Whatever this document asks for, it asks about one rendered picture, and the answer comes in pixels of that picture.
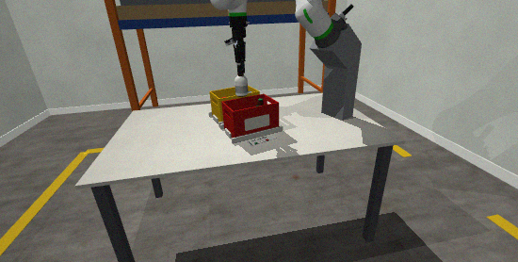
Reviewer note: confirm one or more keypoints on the yellow divided crate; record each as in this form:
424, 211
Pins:
216, 99

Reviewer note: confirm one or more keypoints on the white paper pick list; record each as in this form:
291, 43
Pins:
260, 140

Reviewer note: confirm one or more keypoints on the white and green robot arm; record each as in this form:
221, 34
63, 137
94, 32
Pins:
310, 14

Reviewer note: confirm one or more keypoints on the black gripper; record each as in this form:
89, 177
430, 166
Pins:
239, 47

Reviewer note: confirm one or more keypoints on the red crate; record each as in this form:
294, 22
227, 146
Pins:
242, 116

